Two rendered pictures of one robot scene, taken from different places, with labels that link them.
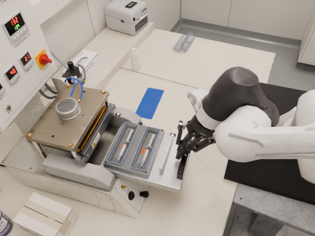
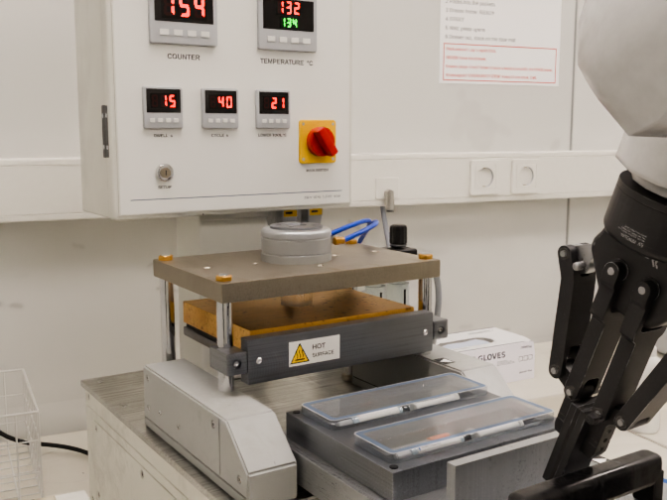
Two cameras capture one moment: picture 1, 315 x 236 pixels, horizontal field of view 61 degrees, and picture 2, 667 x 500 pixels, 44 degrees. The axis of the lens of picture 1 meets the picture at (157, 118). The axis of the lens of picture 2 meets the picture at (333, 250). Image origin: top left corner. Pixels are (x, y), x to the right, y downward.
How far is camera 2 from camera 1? 60 cm
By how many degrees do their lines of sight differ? 51
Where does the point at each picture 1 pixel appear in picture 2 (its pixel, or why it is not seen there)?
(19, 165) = (109, 395)
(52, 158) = (177, 366)
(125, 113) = (470, 364)
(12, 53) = (248, 66)
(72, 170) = (193, 392)
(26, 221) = not seen: outside the picture
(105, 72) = (527, 395)
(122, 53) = not seen: hidden behind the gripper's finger
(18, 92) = (210, 161)
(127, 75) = not seen: hidden behind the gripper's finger
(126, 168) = (339, 439)
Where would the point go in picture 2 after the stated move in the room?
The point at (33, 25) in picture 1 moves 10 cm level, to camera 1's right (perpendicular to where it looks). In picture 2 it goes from (333, 55) to (398, 50)
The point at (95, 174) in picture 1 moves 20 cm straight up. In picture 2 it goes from (236, 415) to (232, 192)
